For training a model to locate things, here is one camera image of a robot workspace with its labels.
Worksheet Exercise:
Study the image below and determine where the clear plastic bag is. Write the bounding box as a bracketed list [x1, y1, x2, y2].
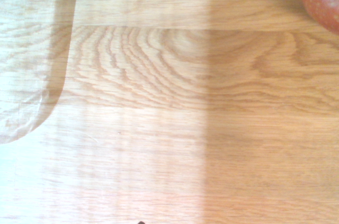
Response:
[0, 0, 81, 145]

